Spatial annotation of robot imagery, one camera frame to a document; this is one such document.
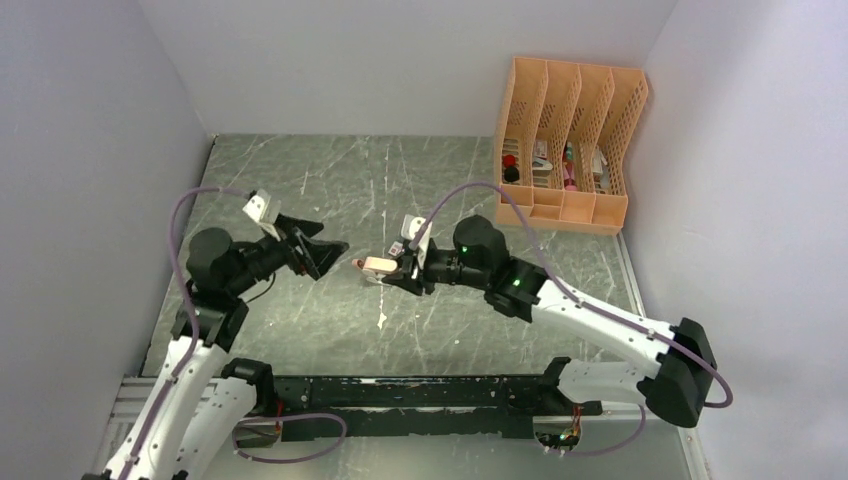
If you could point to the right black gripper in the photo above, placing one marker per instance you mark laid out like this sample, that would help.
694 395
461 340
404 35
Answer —
411 284

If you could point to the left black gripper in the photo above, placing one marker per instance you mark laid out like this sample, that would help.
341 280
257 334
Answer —
317 255

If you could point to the pink stapler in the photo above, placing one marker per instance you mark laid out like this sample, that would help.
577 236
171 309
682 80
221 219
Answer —
375 269

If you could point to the red white staple box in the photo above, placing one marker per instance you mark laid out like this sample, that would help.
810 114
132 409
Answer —
396 249

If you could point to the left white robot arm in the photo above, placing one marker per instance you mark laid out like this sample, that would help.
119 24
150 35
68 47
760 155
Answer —
201 392

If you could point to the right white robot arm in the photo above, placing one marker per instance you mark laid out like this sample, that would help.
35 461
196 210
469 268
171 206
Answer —
668 369

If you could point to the red black item in organizer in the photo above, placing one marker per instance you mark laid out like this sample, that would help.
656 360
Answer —
511 173

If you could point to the pink items in organizer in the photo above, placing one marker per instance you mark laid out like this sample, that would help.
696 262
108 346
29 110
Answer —
542 168

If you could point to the orange file organizer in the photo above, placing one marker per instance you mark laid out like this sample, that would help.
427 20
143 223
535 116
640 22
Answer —
561 139

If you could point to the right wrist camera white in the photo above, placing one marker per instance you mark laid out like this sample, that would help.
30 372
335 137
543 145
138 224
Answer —
417 235

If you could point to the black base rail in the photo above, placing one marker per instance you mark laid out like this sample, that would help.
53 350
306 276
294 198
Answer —
504 405

